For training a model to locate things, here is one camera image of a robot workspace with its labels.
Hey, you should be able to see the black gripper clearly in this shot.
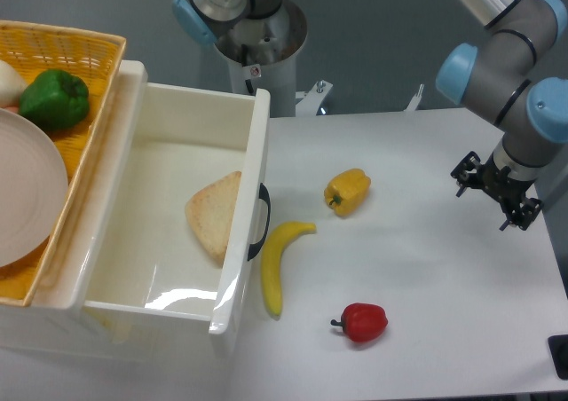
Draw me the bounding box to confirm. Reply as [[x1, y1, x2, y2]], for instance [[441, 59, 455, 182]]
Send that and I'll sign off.
[[450, 151, 542, 231]]

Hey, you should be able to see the yellow wicker basket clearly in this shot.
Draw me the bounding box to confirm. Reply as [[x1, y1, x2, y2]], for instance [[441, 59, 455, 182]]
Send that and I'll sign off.
[[1, 20, 126, 307]]

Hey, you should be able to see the red bell pepper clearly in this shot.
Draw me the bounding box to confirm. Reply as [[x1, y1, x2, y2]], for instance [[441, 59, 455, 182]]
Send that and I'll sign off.
[[330, 303, 389, 343]]

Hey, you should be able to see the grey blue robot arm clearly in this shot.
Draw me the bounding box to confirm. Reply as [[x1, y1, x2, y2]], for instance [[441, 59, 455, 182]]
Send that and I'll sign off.
[[172, 0, 567, 230]]

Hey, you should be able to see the yellow banana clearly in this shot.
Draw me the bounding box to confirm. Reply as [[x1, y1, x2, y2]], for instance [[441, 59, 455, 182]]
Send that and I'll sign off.
[[260, 221, 317, 319]]

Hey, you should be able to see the white top drawer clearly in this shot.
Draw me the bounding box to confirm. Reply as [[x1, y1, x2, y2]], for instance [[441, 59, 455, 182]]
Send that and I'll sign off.
[[85, 83, 271, 339]]

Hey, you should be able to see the white table bracket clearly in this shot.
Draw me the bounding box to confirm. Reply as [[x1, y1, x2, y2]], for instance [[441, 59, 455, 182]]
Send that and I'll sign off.
[[405, 83, 425, 112], [296, 80, 334, 117]]

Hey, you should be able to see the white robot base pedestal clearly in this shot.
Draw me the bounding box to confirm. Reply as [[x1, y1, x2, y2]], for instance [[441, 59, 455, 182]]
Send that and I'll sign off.
[[215, 0, 308, 117]]

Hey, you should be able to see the yellow bell pepper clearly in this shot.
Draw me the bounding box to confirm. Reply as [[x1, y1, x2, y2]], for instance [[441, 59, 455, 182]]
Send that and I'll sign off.
[[324, 169, 371, 217]]

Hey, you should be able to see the green bell pepper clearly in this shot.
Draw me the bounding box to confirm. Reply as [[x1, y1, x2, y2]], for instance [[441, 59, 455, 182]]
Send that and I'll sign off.
[[19, 69, 90, 131]]

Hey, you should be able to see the pink plate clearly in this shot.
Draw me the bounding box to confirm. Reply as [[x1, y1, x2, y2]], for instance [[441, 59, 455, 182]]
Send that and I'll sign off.
[[1, 110, 67, 266]]

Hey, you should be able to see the white table bracket right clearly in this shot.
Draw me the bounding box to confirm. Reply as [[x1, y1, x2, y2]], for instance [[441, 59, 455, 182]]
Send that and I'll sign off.
[[405, 83, 425, 112]]

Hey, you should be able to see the bread slice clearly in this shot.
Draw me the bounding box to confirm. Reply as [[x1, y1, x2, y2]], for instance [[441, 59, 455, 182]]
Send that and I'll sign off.
[[185, 171, 241, 267]]

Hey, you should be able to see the white drawer cabinet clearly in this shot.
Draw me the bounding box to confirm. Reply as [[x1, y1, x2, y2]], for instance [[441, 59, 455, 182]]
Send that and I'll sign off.
[[1, 61, 235, 358]]

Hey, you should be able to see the black corner object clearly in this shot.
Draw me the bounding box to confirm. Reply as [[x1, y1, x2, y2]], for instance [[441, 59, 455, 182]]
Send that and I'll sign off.
[[548, 334, 568, 381]]

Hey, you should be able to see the white onion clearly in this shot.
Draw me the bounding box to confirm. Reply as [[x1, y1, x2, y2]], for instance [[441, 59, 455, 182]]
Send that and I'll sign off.
[[0, 60, 28, 107]]

